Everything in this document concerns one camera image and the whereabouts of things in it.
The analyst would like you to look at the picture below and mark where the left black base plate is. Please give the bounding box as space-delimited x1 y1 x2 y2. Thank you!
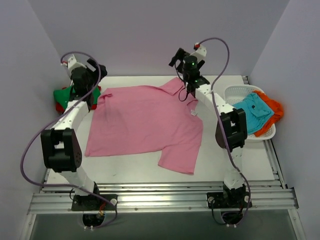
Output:
71 194 118 212

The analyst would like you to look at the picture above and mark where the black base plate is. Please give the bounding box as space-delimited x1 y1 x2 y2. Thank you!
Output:
71 194 118 212
206 192 253 209

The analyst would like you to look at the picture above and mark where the purple cable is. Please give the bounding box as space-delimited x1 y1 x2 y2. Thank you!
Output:
194 37 252 226
19 51 118 230

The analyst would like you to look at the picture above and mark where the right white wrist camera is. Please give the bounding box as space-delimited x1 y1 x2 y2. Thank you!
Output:
190 42 207 62

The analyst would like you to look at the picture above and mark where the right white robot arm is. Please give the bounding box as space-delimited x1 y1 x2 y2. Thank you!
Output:
168 44 248 207

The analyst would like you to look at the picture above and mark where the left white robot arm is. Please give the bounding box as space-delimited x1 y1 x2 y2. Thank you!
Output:
40 55 107 210

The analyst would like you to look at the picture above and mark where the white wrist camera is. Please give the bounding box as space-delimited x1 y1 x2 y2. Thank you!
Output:
190 42 207 62
60 54 86 72

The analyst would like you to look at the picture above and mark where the white perforated plastic basket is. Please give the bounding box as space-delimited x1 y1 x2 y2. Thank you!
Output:
224 85 276 141

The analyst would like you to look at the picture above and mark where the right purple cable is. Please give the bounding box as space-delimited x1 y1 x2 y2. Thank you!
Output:
194 37 252 226

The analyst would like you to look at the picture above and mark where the turquoise t-shirt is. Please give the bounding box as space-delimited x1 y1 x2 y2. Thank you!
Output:
233 92 274 135

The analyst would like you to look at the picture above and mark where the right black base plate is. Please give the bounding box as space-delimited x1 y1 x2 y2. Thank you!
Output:
206 192 253 209

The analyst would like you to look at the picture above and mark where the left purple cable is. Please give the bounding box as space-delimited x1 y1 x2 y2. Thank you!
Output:
19 51 118 230

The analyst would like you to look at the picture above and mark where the aluminium rail frame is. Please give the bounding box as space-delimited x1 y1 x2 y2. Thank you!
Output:
29 76 298 214

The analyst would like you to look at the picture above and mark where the green folded t-shirt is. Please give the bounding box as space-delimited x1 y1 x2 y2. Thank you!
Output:
53 84 101 111

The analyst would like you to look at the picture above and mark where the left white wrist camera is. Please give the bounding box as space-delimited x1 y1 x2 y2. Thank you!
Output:
60 54 86 72

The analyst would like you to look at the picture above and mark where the orange t-shirt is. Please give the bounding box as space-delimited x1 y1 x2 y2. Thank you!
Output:
253 90 284 137

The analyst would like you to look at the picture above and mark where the pink t-shirt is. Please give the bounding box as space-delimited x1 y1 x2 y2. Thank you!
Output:
85 78 203 175

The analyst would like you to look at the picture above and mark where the red folded t-shirt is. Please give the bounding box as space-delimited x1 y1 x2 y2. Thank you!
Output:
55 86 102 115

